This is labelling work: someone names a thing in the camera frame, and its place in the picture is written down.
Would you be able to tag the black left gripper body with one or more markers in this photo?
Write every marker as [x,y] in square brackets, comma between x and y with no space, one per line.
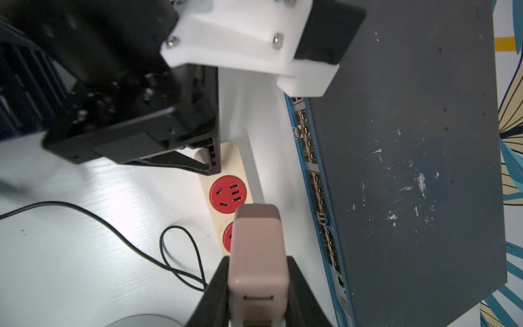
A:
[128,104]

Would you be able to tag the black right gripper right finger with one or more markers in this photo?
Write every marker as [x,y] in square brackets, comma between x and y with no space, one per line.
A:
[302,309]

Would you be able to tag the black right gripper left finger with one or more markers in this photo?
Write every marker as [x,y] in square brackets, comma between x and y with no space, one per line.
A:
[213,308]

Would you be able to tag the pink adapter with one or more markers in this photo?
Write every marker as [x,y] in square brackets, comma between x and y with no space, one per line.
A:
[258,278]

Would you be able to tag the beige red power strip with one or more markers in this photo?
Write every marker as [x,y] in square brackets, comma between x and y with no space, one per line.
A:
[225,192]

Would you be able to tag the white round desk fan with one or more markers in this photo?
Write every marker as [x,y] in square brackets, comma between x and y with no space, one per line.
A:
[146,320]

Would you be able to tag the navy blue desk fan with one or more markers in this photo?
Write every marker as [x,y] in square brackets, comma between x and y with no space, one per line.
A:
[33,85]

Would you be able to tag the dark grey network switch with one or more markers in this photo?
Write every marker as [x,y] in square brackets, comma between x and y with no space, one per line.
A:
[402,166]

